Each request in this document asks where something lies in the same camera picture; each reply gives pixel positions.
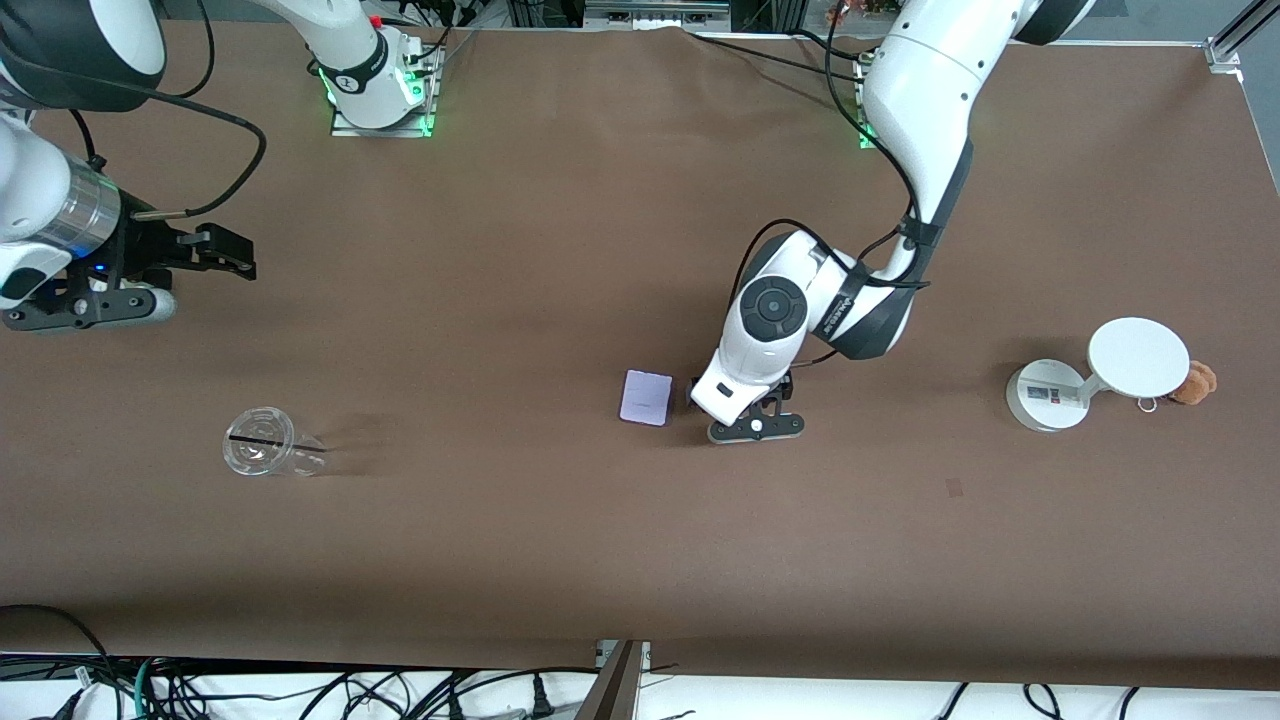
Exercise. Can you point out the grey metal rail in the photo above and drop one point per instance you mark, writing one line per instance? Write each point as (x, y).
(655, 12)

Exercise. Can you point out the brown table cover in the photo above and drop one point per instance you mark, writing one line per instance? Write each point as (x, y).
(500, 550)

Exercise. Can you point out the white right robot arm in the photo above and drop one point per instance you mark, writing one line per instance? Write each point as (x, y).
(350, 60)

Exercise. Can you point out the aluminium frame profile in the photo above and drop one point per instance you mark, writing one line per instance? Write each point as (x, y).
(1235, 35)

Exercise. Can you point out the black drinking straw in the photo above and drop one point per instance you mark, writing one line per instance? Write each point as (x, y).
(255, 438)

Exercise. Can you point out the white round stand lamp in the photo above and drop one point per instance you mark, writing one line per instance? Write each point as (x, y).
(1135, 355)

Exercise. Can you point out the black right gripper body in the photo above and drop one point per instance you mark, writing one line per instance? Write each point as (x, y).
(143, 247)

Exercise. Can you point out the small orange toy figure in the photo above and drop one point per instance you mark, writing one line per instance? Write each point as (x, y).
(836, 14)

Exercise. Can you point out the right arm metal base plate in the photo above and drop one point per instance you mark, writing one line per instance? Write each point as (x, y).
(345, 128)

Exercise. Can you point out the grey metal post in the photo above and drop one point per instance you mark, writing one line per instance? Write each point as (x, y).
(618, 690)

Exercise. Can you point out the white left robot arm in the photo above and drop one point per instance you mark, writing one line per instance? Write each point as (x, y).
(930, 90)

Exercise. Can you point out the clear plastic cup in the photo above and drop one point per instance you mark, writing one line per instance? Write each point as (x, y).
(262, 445)

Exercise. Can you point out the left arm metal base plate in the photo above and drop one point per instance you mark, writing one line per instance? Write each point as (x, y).
(862, 142)

